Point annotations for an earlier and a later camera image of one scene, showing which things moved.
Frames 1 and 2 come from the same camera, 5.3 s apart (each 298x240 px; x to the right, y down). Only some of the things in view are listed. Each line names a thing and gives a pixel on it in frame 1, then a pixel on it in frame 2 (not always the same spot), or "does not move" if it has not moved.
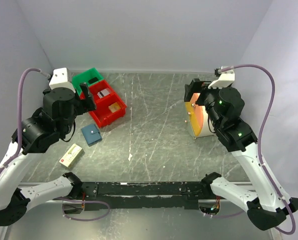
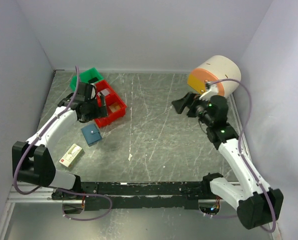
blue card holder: (91, 134) does not move
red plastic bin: (108, 109) does not move
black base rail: (121, 195) does not move
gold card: (114, 107) does not move
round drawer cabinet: (197, 119) → (224, 71)
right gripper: (196, 86) → (187, 100)
